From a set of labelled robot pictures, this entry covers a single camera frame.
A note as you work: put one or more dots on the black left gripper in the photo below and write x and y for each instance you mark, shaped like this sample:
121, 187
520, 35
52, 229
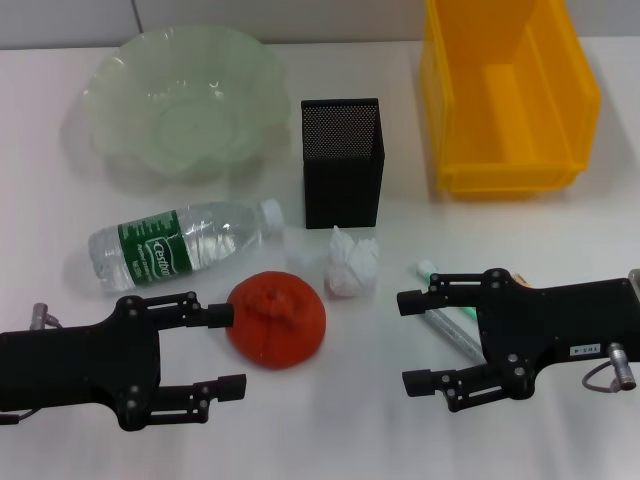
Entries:
75, 365

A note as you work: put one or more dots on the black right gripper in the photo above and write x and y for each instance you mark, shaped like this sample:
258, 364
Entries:
550, 325

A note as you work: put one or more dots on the mint green utility knife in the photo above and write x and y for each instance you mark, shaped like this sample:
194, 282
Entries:
425, 267

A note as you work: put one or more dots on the red-orange orange fruit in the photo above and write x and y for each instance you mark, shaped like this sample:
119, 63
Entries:
280, 335

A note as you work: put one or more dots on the clear green-label water bottle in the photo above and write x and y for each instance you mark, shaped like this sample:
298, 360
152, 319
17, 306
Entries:
150, 245

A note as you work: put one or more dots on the white paper ball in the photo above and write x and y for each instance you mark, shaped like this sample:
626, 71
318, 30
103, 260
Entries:
350, 270

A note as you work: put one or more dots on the grey marker pen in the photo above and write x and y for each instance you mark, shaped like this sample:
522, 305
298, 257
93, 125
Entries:
450, 331

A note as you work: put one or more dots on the black mesh pen holder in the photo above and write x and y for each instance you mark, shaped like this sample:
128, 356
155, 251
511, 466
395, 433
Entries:
345, 195

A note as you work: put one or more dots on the pale green glass fruit plate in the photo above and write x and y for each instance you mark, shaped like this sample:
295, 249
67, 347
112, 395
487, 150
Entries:
150, 75

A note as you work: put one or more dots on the yellow plastic bin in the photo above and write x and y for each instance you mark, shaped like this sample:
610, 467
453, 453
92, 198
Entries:
550, 100

